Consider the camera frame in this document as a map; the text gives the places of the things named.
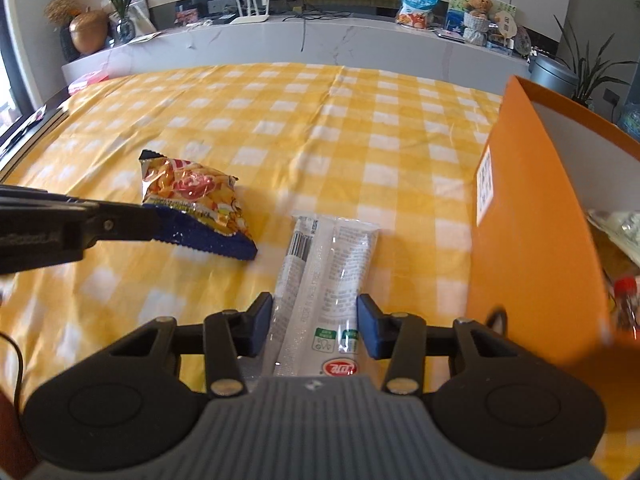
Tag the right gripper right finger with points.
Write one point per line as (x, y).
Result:
(399, 338)

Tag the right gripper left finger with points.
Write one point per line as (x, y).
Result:
(229, 335)

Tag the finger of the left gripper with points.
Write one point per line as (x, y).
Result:
(119, 221)

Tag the white silver snack packet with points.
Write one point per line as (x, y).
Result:
(314, 328)

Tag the orange chips bag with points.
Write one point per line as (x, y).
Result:
(197, 206)

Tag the red cap snack bottle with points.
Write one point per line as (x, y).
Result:
(626, 297)

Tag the white candy clear packet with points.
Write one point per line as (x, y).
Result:
(622, 228)

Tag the pink tissue box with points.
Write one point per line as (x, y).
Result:
(87, 80)

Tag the orange cardboard box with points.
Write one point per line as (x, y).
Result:
(547, 162)

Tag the yellow checkered tablecloth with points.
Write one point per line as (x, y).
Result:
(394, 150)

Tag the white marble tv console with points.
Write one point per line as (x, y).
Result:
(351, 42)

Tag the copper round vase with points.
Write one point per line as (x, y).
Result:
(89, 31)

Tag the small plant in glass vase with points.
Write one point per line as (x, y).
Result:
(122, 10)

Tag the white wifi router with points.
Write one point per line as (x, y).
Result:
(252, 12)

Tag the grey metal trash can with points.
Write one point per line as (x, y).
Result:
(553, 75)

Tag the blue water jug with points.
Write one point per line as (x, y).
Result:
(629, 120)

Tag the potted plant by trash can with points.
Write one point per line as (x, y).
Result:
(592, 68)

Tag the blue snack bag on console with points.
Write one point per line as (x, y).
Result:
(416, 14)

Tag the brown teddy bear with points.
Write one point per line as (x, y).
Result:
(476, 21)

